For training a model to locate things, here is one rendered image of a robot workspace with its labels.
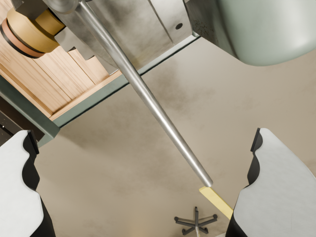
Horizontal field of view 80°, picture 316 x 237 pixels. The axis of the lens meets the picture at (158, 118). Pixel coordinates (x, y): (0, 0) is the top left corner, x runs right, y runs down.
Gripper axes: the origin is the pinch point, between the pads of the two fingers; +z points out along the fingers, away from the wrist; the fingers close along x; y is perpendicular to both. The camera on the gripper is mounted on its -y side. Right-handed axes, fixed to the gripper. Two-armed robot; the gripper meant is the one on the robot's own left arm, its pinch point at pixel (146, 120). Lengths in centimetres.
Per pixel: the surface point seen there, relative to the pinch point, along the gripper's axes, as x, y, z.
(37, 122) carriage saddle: -38, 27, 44
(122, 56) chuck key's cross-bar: -2.1, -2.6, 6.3
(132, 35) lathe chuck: -2.1, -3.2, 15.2
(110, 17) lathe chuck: -4.3, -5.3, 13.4
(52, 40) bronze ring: -16.7, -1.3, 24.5
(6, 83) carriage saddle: -46, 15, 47
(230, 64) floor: 60, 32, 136
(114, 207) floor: -50, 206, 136
